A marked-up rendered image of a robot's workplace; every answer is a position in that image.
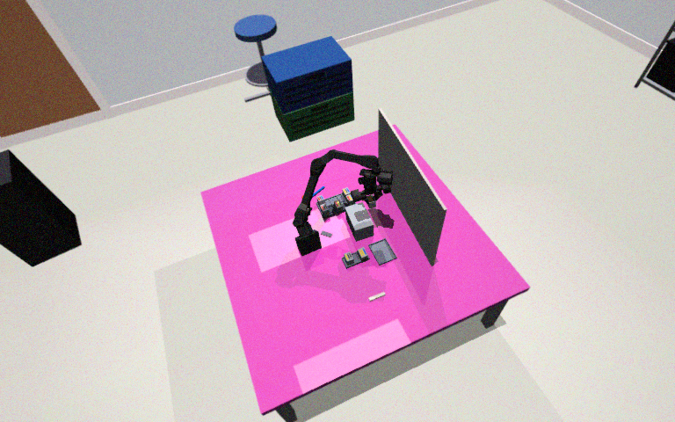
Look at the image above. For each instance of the white flat bar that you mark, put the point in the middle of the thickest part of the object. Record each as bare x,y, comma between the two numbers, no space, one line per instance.
376,296

